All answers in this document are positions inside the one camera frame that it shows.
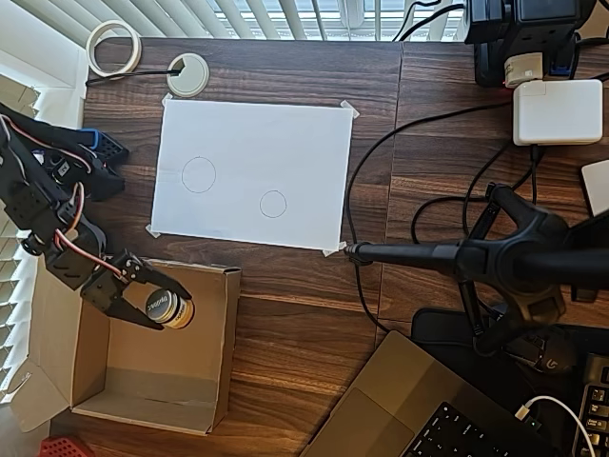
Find white vertical blinds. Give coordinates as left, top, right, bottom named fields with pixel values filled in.
left=28, top=0, right=472, bottom=42
left=0, top=70, right=42, bottom=425

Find black power strip cable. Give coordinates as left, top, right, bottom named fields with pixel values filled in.
left=392, top=0, right=470, bottom=44

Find flat white device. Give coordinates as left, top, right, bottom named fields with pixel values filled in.
left=580, top=160, right=609, bottom=218

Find white paper sheet with circles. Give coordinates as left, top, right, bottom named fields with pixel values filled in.
left=150, top=97, right=355, bottom=251

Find black computer mouse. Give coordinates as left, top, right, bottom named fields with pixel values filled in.
left=504, top=328, right=580, bottom=374

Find small white plug adapter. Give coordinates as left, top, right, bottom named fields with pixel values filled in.
left=502, top=51, right=545, bottom=89

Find black mouse pad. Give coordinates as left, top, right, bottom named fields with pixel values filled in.
left=410, top=307, right=609, bottom=432

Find black tripod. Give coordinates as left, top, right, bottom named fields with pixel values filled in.
left=342, top=183, right=609, bottom=358

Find large white power adapter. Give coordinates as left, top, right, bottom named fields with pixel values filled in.
left=512, top=78, right=605, bottom=148

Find red leader arm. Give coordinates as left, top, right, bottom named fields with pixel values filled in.
left=37, top=434, right=92, bottom=457

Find white round cable grommet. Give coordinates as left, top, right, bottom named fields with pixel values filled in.
left=166, top=52, right=210, bottom=98

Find looped black cable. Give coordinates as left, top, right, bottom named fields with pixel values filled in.
left=410, top=141, right=544, bottom=248

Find thin black grommet cable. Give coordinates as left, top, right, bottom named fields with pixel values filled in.
left=85, top=65, right=186, bottom=88

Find grey laptop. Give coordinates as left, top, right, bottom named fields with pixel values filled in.
left=298, top=329, right=575, bottom=457

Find masking tape roll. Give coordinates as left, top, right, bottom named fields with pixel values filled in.
left=86, top=21, right=143, bottom=79

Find black keyboard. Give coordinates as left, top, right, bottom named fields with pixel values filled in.
left=577, top=351, right=609, bottom=457

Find small jar with silver lid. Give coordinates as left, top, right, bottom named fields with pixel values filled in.
left=143, top=286, right=197, bottom=331

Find open brown cardboard box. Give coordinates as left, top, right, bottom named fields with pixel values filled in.
left=9, top=258, right=244, bottom=437

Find long black cable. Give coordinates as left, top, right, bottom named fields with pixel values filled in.
left=343, top=102, right=516, bottom=334

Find black power strip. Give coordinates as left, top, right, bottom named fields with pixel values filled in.
left=463, top=0, right=599, bottom=89

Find white charging cable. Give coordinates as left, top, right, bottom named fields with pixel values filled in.
left=517, top=395, right=598, bottom=457

